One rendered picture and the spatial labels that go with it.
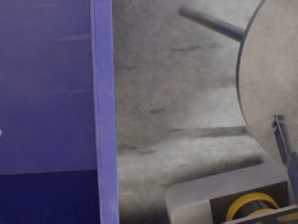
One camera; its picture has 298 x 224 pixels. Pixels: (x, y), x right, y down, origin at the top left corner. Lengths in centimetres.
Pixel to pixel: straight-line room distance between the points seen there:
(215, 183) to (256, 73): 29
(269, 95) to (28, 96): 30
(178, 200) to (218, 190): 7
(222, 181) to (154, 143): 14
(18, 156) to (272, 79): 34
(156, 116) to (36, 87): 31
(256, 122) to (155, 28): 28
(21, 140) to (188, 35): 35
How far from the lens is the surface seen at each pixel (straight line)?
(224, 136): 90
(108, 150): 41
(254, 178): 84
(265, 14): 60
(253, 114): 62
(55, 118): 62
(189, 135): 88
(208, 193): 81
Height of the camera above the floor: 81
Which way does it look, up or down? 71 degrees down
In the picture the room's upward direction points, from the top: 158 degrees clockwise
